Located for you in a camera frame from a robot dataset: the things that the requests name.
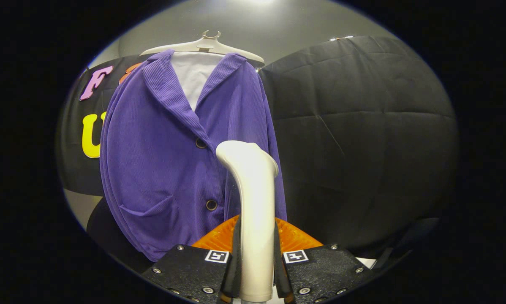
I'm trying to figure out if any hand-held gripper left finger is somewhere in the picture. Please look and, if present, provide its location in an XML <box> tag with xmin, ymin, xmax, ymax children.
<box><xmin>142</xmin><ymin>214</ymin><xmax>242</xmax><ymax>304</ymax></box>

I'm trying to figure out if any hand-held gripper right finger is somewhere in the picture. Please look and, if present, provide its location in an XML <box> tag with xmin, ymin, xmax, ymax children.
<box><xmin>273</xmin><ymin>217</ymin><xmax>378</xmax><ymax>304</ymax></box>

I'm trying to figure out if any white garment steamer head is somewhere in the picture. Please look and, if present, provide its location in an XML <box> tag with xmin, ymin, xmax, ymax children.
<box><xmin>215</xmin><ymin>141</ymin><xmax>279</xmax><ymax>303</ymax></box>

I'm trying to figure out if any purple corduroy jacket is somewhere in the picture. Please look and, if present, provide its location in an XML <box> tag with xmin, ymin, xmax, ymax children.
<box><xmin>100</xmin><ymin>49</ymin><xmax>288</xmax><ymax>262</ymax></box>

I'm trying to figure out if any white shirt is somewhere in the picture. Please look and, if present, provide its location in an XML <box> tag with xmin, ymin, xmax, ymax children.
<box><xmin>171</xmin><ymin>52</ymin><xmax>225</xmax><ymax>111</ymax></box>

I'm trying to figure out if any white plastic clothes hanger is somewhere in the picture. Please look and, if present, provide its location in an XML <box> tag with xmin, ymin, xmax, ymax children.
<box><xmin>139</xmin><ymin>30</ymin><xmax>265</xmax><ymax>64</ymax></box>

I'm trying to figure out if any black backdrop cloth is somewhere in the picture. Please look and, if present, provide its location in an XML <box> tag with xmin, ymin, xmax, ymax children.
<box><xmin>257</xmin><ymin>35</ymin><xmax>460</xmax><ymax>258</ymax></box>
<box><xmin>57</xmin><ymin>55</ymin><xmax>152</xmax><ymax>197</ymax></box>

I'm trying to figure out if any grey cabinet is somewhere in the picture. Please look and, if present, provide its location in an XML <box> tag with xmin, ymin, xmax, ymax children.
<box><xmin>63</xmin><ymin>189</ymin><xmax>152</xmax><ymax>273</ymax></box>

